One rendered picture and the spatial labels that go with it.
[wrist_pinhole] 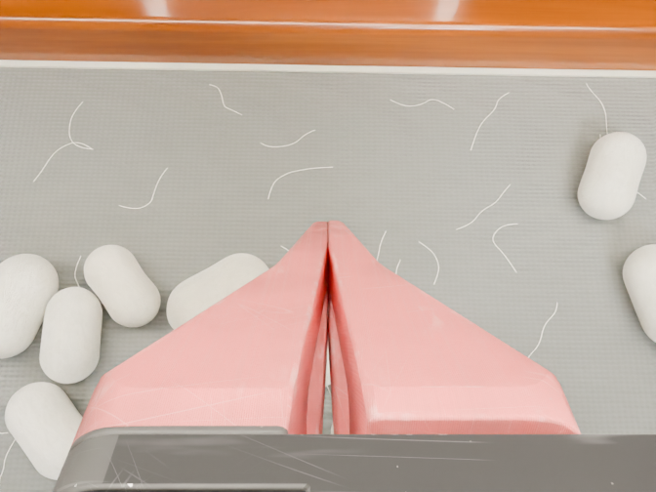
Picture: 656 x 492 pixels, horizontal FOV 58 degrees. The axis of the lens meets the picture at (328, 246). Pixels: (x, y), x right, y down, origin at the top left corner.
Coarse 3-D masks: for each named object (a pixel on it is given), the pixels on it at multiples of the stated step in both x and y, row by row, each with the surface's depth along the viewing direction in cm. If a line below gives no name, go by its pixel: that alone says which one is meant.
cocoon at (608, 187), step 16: (608, 144) 22; (624, 144) 21; (640, 144) 21; (592, 160) 22; (608, 160) 21; (624, 160) 21; (640, 160) 21; (592, 176) 21; (608, 176) 21; (624, 176) 21; (640, 176) 21; (592, 192) 21; (608, 192) 21; (624, 192) 21; (592, 208) 21; (608, 208) 21; (624, 208) 21
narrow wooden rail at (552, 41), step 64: (0, 0) 22; (64, 0) 22; (128, 0) 22; (192, 0) 22; (256, 0) 22; (320, 0) 22; (384, 0) 22; (448, 0) 22; (512, 0) 22; (576, 0) 22; (640, 0) 22; (320, 64) 24; (384, 64) 24; (448, 64) 24; (512, 64) 24; (576, 64) 24; (640, 64) 24
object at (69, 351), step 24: (72, 288) 20; (48, 312) 20; (72, 312) 20; (96, 312) 20; (48, 336) 19; (72, 336) 19; (96, 336) 20; (48, 360) 19; (72, 360) 19; (96, 360) 20
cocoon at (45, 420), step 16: (32, 384) 19; (48, 384) 19; (16, 400) 19; (32, 400) 19; (48, 400) 19; (64, 400) 19; (16, 416) 19; (32, 416) 18; (48, 416) 19; (64, 416) 19; (80, 416) 19; (16, 432) 19; (32, 432) 18; (48, 432) 18; (64, 432) 19; (32, 448) 18; (48, 448) 18; (64, 448) 18; (32, 464) 19; (48, 464) 18
